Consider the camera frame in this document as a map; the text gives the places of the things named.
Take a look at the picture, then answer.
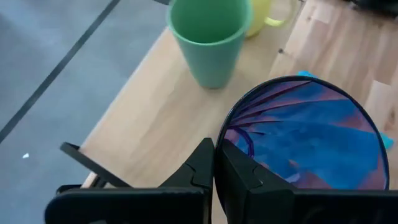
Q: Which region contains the green plastic cup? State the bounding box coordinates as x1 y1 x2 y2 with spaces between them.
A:
166 0 253 90

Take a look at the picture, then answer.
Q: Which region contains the yellow mug with handle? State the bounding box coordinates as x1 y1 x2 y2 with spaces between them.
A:
245 0 299 38

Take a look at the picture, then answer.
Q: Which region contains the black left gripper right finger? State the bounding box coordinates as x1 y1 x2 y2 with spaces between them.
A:
217 141 398 224

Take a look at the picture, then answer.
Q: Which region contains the black metal table frame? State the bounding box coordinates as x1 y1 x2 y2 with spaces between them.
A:
341 0 398 16

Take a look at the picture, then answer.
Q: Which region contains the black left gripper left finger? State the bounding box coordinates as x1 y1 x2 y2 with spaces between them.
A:
45 138 215 224

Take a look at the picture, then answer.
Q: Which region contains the purple faceted plastic tumbler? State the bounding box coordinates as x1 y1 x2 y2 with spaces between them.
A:
215 75 390 215

